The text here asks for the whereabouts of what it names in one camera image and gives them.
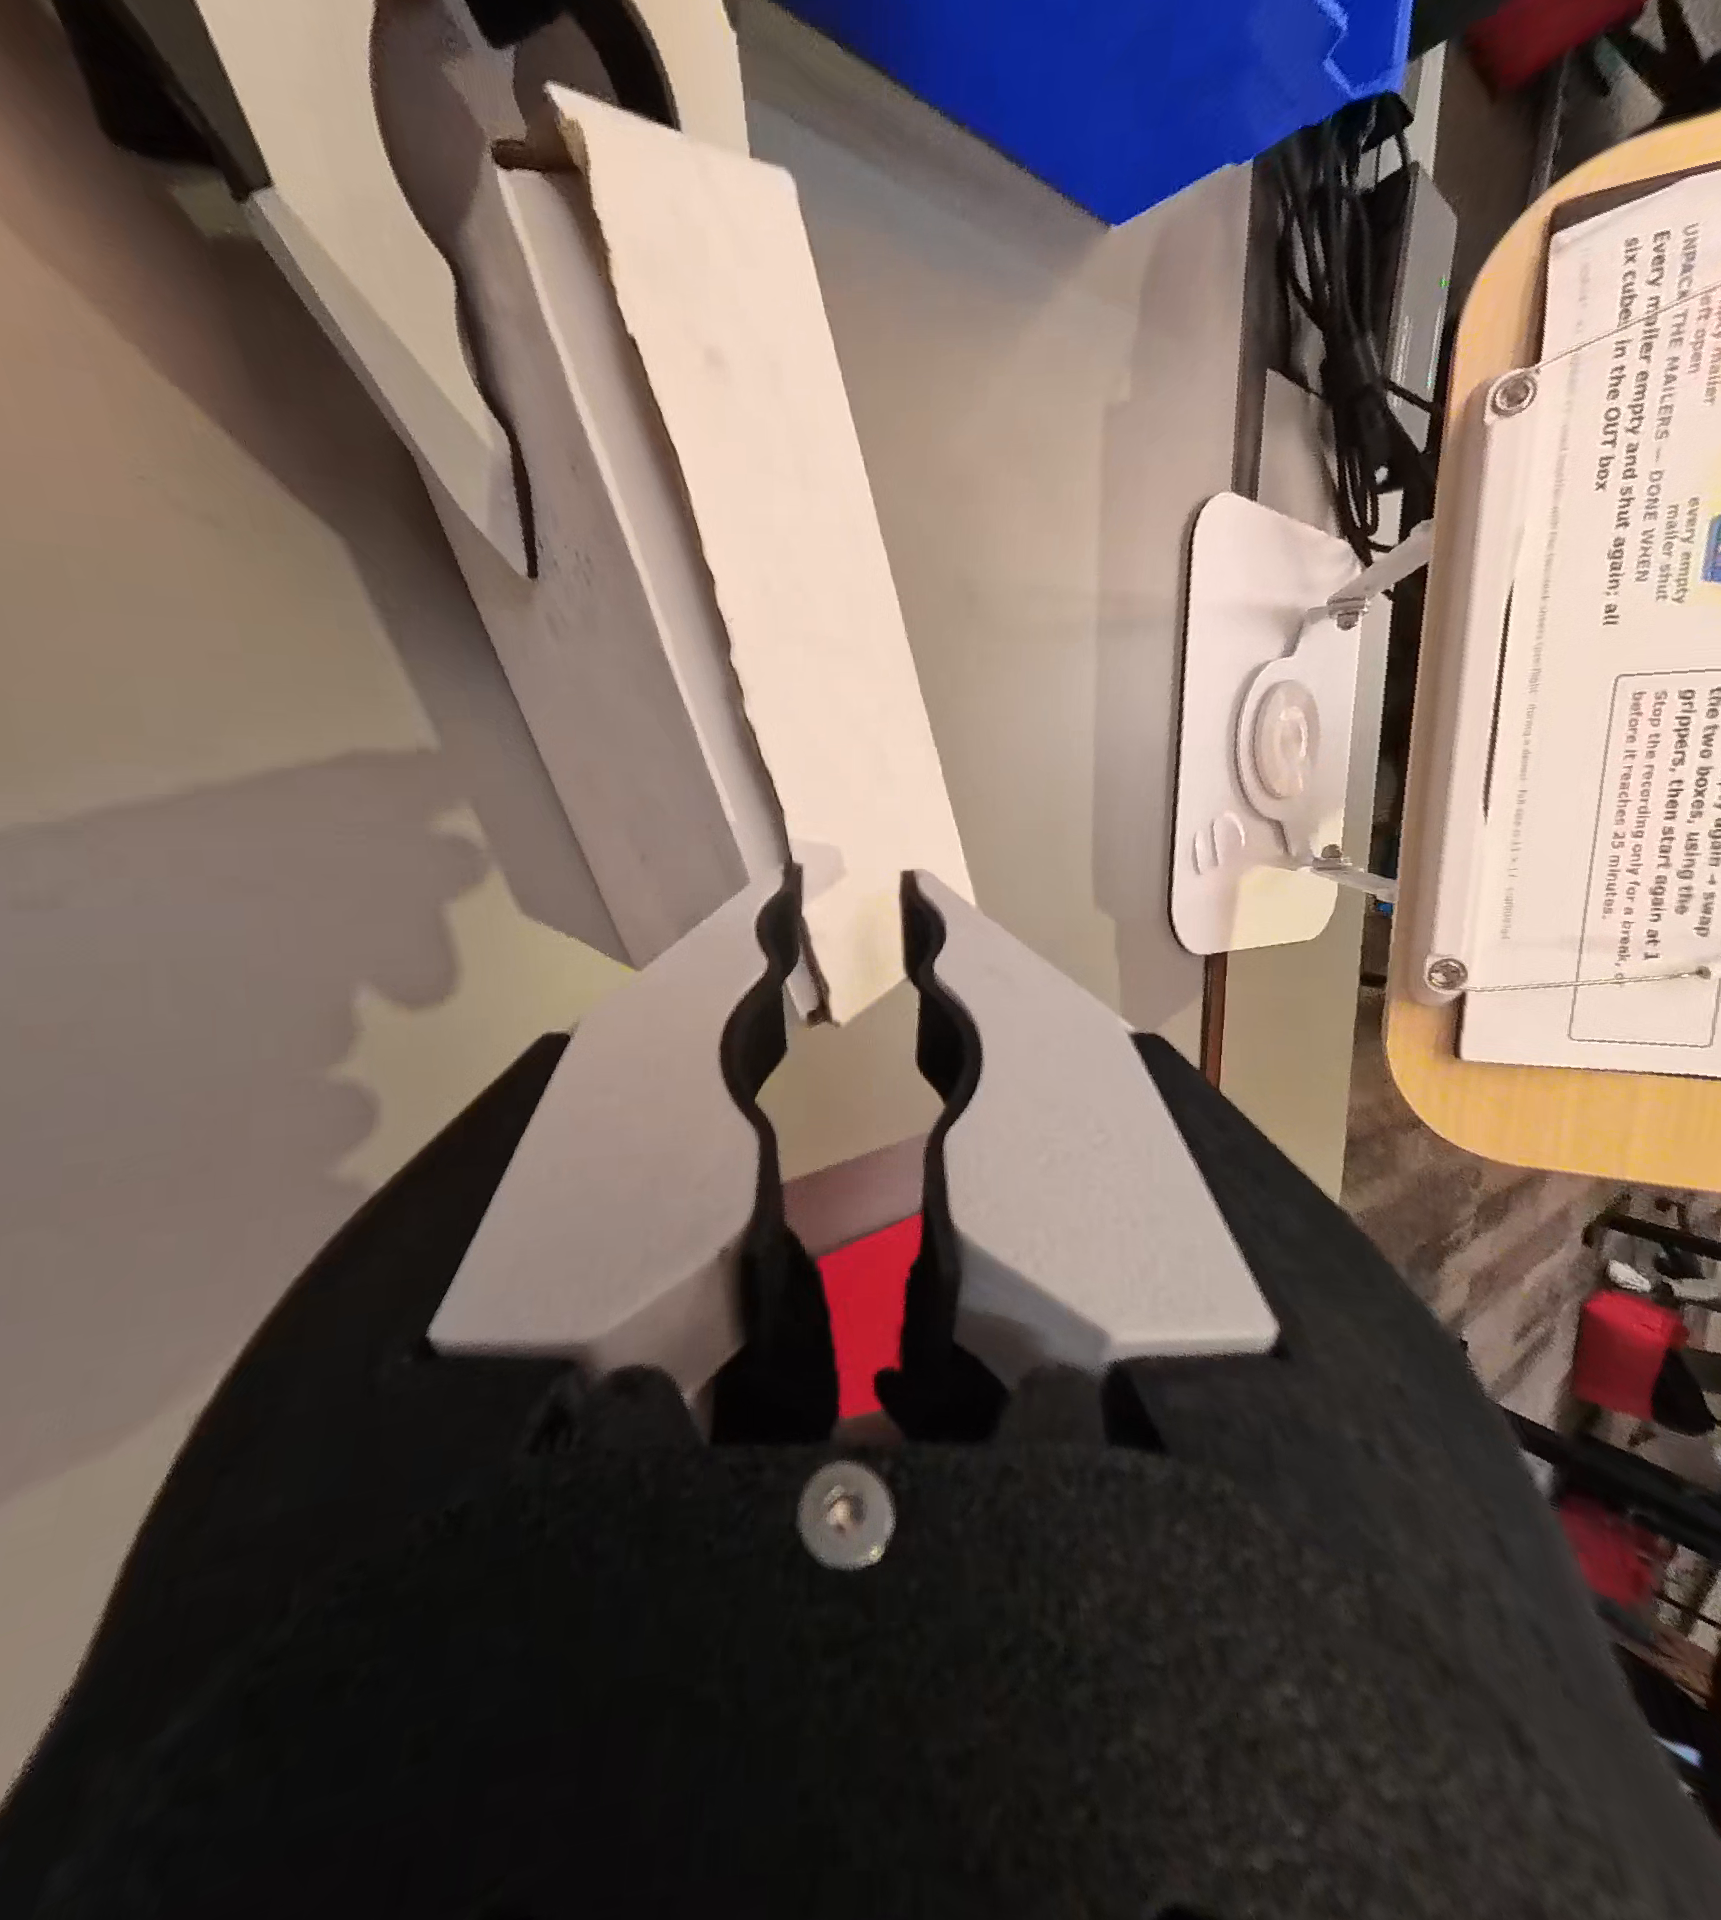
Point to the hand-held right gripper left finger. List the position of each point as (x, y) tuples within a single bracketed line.
[(605, 1200)]

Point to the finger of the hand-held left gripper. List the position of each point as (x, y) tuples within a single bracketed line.
[(335, 180), (704, 75)]

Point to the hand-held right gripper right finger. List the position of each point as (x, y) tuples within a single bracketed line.
[(1116, 1200)]

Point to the red plastic bin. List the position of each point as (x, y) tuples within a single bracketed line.
[(868, 1321)]

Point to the white cardboard mailer box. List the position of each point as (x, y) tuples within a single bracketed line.
[(741, 450)]

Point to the blue plastic bin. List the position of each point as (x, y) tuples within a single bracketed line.
[(1102, 90)]

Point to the grey desk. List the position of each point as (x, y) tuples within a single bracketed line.
[(125, 600)]

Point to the wooden display board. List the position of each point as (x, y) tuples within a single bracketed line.
[(1445, 1111)]

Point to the black metal rack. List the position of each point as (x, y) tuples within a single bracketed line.
[(1699, 1470)]

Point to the grey power strip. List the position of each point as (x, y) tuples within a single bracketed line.
[(1418, 285)]

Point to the red bag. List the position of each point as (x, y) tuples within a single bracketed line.
[(1550, 39)]

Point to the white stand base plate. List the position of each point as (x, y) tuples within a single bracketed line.
[(1249, 675)]

